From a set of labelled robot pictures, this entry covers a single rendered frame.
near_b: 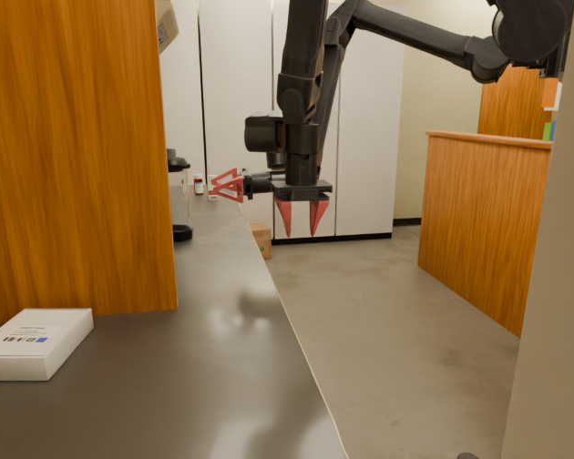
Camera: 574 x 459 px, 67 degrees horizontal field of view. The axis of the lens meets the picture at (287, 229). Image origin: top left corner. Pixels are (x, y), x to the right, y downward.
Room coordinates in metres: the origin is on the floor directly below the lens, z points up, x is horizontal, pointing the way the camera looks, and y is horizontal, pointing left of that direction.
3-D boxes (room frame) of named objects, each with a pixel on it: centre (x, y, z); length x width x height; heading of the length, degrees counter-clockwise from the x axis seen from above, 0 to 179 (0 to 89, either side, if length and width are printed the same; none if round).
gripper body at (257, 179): (1.16, 0.08, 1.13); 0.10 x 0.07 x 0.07; 12
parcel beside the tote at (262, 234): (3.79, 0.38, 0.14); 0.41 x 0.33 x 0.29; 108
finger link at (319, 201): (0.78, -0.03, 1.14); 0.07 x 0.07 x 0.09; 12
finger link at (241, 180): (1.11, 0.14, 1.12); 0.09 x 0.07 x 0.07; 102
